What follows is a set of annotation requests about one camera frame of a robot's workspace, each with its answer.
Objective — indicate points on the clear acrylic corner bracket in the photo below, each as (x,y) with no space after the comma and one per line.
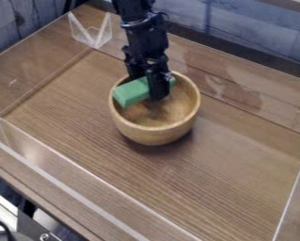
(91,36)

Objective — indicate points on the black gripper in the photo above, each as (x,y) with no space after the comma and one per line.
(145,52)

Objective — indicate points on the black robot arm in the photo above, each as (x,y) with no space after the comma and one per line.
(130,7)

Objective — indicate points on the round wooden bowl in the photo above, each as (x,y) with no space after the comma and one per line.
(158,123)

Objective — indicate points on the black metal mount with bolt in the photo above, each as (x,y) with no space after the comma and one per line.
(33,229)

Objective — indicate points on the green rectangular block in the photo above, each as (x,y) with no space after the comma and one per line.
(131,92)

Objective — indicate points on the clear acrylic front barrier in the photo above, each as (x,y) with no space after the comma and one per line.
(95,208)

